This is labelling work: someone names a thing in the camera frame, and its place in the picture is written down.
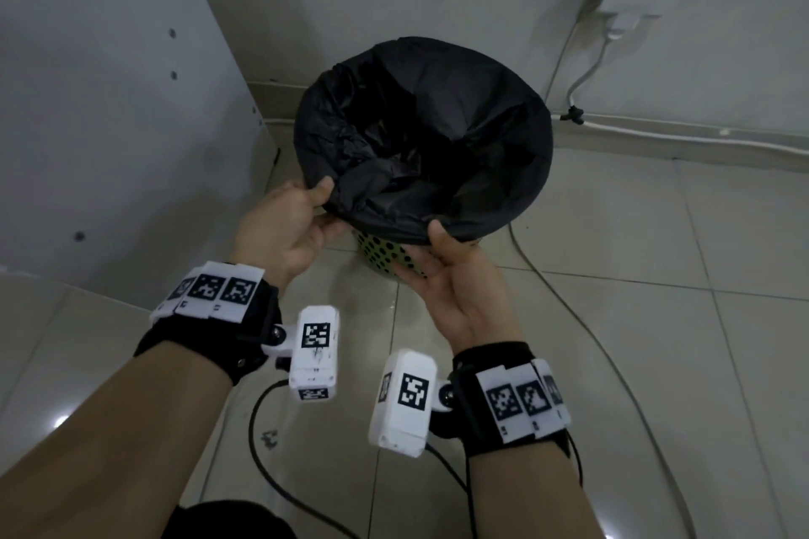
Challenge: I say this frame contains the white desk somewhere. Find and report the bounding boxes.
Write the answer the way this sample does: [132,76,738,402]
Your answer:
[0,0,281,312]

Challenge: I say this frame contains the new black bin liner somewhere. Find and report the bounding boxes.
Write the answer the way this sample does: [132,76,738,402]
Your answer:
[293,36,556,246]

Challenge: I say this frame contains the green plastic waste basket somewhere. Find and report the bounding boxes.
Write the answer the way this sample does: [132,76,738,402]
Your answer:
[351,227,431,280]

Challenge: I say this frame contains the person's left hand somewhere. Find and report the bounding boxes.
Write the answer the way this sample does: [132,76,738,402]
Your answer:
[228,176,352,293]

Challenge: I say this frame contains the black wristband with marker tags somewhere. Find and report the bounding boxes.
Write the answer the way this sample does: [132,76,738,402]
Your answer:
[436,341,576,456]
[132,262,282,387]

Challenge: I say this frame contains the person's right hand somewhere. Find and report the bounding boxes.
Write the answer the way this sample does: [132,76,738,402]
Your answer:
[393,219,526,360]

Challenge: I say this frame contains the person's left forearm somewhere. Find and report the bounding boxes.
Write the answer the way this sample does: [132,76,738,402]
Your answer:
[0,339,235,539]

